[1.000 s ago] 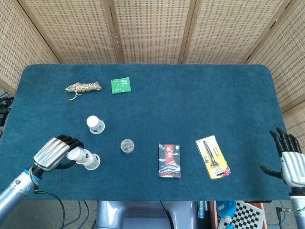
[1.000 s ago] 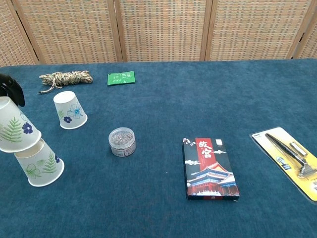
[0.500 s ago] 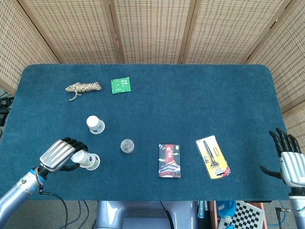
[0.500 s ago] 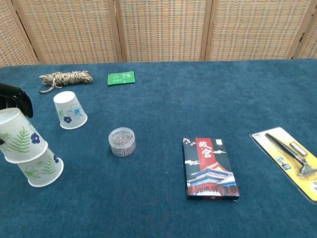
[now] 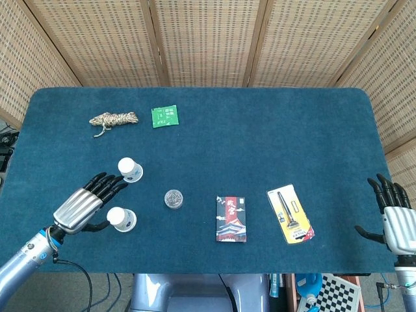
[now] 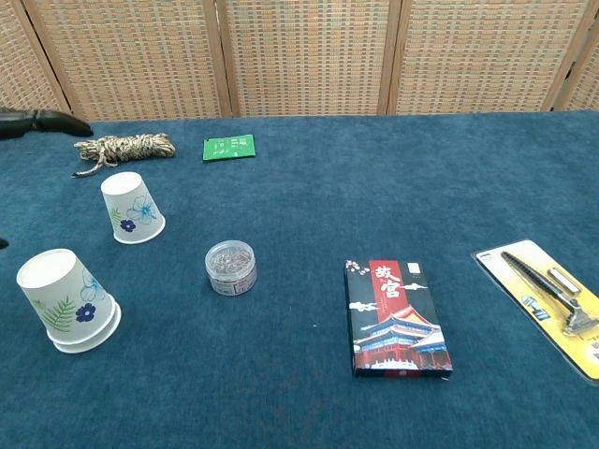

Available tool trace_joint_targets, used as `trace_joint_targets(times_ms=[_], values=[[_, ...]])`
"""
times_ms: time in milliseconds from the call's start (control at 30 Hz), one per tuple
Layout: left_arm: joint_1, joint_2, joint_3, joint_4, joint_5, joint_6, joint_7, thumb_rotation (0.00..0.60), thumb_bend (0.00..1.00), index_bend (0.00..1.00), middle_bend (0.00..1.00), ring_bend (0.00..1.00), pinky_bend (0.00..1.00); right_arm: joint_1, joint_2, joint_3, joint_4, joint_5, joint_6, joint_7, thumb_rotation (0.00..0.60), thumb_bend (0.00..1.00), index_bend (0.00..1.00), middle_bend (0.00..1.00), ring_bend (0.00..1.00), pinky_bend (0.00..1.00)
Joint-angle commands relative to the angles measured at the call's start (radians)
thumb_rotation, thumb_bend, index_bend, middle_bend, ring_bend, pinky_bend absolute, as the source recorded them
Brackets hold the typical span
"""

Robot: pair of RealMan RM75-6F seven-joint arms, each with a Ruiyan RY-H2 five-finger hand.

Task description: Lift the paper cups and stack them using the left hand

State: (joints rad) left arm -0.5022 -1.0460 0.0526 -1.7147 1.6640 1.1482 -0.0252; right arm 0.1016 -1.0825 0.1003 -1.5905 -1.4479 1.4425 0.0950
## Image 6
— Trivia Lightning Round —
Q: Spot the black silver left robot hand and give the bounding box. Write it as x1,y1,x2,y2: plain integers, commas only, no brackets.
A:
0,107,94,250

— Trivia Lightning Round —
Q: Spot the white floral paper cup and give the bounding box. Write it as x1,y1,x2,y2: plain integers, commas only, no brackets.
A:
51,302,123,355
100,171,167,245
16,248,117,346

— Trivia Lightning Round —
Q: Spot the woven bamboo screen panel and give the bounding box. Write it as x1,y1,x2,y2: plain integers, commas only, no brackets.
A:
205,0,403,118
21,0,234,123
0,0,74,123
551,0,599,112
377,0,592,116

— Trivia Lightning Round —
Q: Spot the green flat packet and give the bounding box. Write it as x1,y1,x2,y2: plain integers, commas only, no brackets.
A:
201,134,257,163

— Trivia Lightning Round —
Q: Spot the clear paper clip jar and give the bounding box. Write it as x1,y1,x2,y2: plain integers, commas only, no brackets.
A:
204,239,258,296

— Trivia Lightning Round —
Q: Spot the blue carpet table mat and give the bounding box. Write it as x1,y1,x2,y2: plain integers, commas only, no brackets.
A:
0,110,599,449

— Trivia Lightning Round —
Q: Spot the black red palace card box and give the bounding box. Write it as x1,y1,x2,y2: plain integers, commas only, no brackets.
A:
344,259,454,381

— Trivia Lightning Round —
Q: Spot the yellow razor blister pack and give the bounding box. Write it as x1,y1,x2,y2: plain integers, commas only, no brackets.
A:
470,239,599,381

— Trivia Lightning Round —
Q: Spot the tan braided rope bundle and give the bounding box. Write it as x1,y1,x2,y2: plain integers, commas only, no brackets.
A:
72,132,177,178

